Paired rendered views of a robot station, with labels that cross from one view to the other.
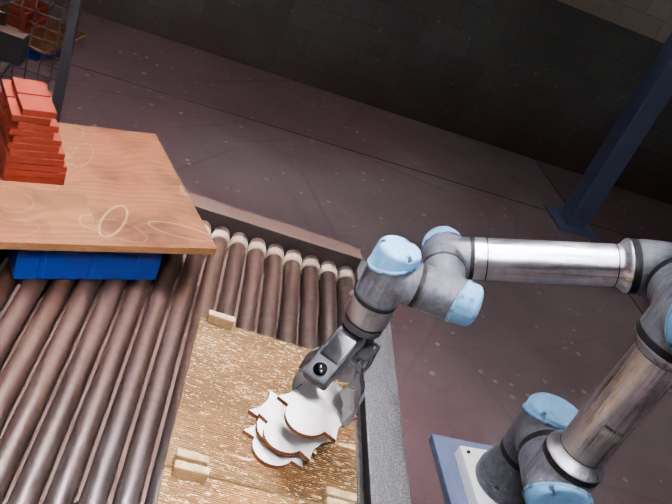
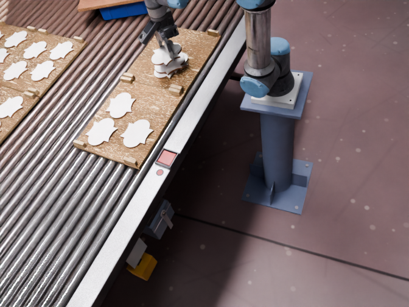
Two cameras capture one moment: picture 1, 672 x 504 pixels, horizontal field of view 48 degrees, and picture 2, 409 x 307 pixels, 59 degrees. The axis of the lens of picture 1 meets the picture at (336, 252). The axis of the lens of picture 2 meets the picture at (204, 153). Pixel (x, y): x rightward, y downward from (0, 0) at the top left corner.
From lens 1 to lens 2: 1.21 m
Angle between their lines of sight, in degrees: 45
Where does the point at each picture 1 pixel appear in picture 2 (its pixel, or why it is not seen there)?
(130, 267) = (141, 8)
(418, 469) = (358, 94)
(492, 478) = not seen: hidden behind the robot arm
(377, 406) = (225, 53)
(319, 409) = (165, 54)
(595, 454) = (252, 61)
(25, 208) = not seen: outside the picture
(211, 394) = (150, 53)
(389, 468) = (213, 78)
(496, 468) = not seen: hidden behind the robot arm
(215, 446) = (142, 72)
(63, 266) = (117, 13)
